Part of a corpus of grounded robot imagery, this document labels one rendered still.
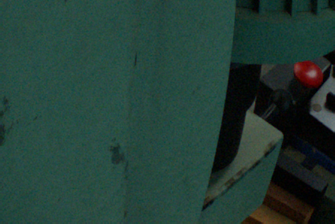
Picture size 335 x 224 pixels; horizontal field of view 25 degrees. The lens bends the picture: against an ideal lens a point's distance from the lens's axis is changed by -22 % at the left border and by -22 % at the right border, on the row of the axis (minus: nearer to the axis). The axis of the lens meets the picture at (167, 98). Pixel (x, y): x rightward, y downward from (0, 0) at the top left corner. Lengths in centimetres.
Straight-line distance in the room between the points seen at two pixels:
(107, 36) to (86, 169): 3
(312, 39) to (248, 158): 16
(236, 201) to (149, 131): 22
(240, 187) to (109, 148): 31
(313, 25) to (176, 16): 9
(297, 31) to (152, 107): 8
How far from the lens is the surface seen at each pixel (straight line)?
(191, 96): 30
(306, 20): 34
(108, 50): 17
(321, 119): 63
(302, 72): 63
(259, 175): 51
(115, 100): 18
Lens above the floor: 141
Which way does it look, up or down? 41 degrees down
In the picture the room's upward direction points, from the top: 6 degrees clockwise
